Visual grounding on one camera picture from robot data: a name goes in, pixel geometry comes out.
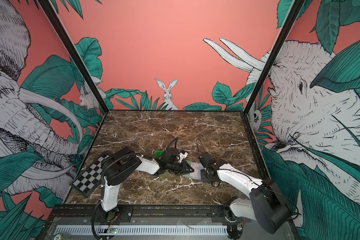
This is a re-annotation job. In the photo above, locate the green plastic card tray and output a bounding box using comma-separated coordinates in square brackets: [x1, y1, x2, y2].
[155, 151, 165, 160]

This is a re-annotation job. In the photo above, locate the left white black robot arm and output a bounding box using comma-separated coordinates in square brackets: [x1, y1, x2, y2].
[101, 146, 195, 212]

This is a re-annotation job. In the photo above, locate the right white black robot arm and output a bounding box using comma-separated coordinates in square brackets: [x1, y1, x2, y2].
[199, 152, 292, 234]

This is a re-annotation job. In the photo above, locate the black white checkerboard plate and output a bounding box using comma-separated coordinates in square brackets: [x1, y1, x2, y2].
[70, 152, 110, 198]

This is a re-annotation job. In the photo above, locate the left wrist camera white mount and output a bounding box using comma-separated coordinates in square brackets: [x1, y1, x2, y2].
[178, 150, 188, 163]

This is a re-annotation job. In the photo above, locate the black front mounting rail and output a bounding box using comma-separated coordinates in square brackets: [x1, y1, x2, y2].
[46, 204, 289, 224]

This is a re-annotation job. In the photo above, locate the white perforated cable duct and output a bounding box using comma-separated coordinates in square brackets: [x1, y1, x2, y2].
[54, 225, 228, 236]

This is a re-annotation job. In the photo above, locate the right black frame post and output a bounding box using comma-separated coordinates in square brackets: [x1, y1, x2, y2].
[244, 0, 305, 116]

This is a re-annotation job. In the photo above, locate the black frame post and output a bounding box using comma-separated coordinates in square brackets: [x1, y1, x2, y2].
[38, 0, 109, 114]
[244, 0, 305, 116]

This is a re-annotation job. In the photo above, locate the left black frame post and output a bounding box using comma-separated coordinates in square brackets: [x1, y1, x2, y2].
[38, 0, 109, 114]

